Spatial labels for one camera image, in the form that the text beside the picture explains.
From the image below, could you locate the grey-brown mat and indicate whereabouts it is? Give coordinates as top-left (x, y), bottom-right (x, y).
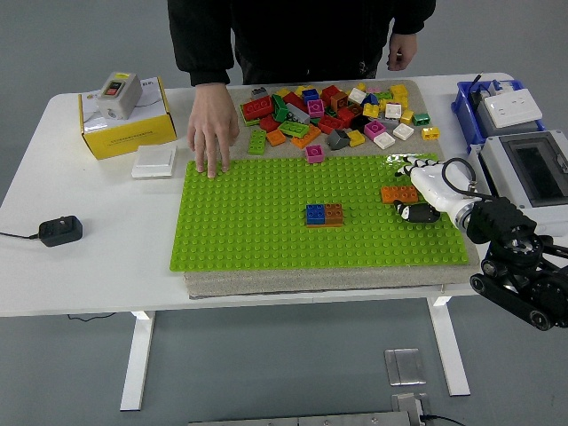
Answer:
top-left (184, 79), bottom-right (480, 300)

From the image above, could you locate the metal floor hatch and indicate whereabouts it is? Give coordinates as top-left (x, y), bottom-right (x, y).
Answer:
top-left (383, 348), bottom-right (427, 386)

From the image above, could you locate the white wall switch panel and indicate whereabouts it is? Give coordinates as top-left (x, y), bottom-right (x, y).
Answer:
top-left (130, 145), bottom-right (178, 180)

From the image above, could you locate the yellow cardboard box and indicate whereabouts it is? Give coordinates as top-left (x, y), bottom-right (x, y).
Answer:
top-left (78, 75), bottom-right (178, 161)

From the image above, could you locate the dark grey sloped brick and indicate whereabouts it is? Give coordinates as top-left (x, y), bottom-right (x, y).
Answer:
top-left (327, 129), bottom-right (351, 152)

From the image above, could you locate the dark green toy brick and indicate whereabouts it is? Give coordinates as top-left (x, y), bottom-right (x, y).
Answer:
top-left (271, 94), bottom-right (290, 123)

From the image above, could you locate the person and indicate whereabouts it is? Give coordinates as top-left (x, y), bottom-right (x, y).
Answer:
top-left (167, 0), bottom-right (438, 88)

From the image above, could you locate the blue plastic bin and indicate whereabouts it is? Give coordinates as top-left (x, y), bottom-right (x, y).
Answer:
top-left (451, 79), bottom-right (546, 154)

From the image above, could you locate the lime green long brick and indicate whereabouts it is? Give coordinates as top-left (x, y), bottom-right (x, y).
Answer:
top-left (277, 120), bottom-right (311, 138)
top-left (247, 129), bottom-right (268, 156)

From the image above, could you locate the white table leg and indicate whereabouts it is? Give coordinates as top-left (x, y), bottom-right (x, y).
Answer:
top-left (119, 310), bottom-right (156, 412)
top-left (425, 296), bottom-right (471, 397)

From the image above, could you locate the large red toy brick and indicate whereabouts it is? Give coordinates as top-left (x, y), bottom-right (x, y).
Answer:
top-left (239, 95), bottom-right (275, 122)

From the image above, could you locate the green studded baseplate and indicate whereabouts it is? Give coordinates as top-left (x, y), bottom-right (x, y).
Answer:
top-left (170, 153), bottom-right (471, 272)

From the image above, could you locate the grey electrical box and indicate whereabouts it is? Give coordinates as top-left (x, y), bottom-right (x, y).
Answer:
top-left (469, 91), bottom-right (545, 137)

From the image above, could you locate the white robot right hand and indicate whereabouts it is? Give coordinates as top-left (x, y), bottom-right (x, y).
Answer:
top-left (393, 154), bottom-right (480, 223)

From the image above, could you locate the grey push-button switch box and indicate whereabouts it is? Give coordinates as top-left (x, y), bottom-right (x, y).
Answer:
top-left (96, 71), bottom-right (144, 121)

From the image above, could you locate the person's right hand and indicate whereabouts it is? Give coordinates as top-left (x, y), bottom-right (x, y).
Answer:
top-left (186, 83), bottom-right (241, 179)

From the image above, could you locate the person's left hand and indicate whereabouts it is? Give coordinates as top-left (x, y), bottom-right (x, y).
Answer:
top-left (386, 33), bottom-right (419, 72)

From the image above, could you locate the black power adapter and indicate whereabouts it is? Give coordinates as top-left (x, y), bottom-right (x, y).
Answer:
top-left (38, 215), bottom-right (84, 248)

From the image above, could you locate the orange long toy brick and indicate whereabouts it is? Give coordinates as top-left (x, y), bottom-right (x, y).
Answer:
top-left (380, 185), bottom-right (421, 204)

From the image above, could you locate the long grey toy brick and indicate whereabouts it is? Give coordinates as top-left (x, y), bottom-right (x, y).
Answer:
top-left (285, 103), bottom-right (311, 126)

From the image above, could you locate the grey windowed distribution box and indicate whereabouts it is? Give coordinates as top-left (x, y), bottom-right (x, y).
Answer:
top-left (468, 130), bottom-right (568, 225)

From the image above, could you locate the black cable on floor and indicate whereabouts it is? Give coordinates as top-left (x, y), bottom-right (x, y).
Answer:
top-left (421, 414), bottom-right (467, 426)

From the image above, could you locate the white wall socket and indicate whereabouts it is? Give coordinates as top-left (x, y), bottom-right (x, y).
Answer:
top-left (483, 88), bottom-right (544, 130)

